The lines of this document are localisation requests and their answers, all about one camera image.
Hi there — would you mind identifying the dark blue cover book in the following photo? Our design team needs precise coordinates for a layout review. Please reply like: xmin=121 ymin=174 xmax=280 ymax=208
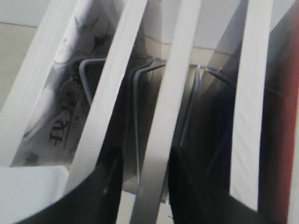
xmin=206 ymin=0 xmax=295 ymax=210

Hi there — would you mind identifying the white wire book rack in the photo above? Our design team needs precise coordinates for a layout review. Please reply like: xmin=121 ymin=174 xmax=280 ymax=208
xmin=78 ymin=58 xmax=231 ymax=187

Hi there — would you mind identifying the dark brown spine book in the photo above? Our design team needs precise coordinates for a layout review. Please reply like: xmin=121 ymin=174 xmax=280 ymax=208
xmin=66 ymin=0 xmax=169 ymax=194

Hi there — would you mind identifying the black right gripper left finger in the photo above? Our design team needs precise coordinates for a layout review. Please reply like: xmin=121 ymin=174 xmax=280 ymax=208
xmin=20 ymin=147 xmax=123 ymax=224

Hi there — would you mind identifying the red spine book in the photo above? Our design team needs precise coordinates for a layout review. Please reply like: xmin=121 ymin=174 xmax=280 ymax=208
xmin=286 ymin=77 xmax=299 ymax=224

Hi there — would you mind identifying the white grey spine book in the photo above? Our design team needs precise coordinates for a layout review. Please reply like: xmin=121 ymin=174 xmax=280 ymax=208
xmin=0 ymin=0 xmax=126 ymax=167

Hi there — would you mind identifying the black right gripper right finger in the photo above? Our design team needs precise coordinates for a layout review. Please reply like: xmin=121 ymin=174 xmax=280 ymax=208
xmin=168 ymin=146 xmax=275 ymax=224

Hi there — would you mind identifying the black spine book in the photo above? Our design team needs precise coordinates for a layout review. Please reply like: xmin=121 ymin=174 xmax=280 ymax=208
xmin=130 ymin=0 xmax=243 ymax=224

